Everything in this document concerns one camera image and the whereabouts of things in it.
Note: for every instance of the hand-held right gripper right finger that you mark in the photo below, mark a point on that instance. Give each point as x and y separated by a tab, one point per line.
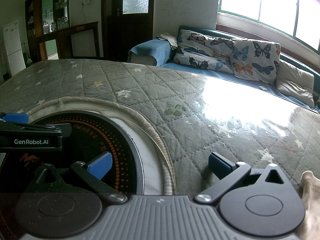
218	165

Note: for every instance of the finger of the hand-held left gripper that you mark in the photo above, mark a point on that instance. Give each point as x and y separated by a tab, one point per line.
15	118
50	127

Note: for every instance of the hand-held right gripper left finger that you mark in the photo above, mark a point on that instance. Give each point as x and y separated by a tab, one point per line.
100	165

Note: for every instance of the cream garment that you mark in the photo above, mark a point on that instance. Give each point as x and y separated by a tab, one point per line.
311	205

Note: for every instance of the round black induction cooktop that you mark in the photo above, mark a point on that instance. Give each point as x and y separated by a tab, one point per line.
87	140

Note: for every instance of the grey quilted star table cover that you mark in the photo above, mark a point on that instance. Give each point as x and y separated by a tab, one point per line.
200	130

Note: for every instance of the white refrigerator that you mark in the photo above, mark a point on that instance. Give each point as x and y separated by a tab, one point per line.
13	50

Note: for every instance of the dark wooden console table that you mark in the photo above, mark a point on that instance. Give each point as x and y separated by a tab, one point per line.
65	40

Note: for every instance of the dark wooden display cabinet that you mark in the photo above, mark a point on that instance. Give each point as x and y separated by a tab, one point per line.
35	17

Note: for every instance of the square butterfly print pillow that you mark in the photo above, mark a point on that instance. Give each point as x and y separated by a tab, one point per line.
255	60

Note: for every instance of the beige pillow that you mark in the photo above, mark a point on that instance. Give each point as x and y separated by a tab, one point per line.
295	82

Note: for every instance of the long butterfly print pillow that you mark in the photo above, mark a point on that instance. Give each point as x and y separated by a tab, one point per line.
200	52

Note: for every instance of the dark wooden glass door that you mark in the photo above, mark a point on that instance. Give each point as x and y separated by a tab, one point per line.
132	35

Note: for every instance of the blue armrest cover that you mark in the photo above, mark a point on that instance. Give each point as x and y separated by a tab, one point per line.
150	51

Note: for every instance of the small pale folded cloth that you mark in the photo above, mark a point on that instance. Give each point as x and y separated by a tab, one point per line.
168	38

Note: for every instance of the teal sofa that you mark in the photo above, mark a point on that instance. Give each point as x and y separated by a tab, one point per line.
200	28

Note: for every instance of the green framed window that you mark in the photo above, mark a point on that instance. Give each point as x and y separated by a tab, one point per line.
270	0

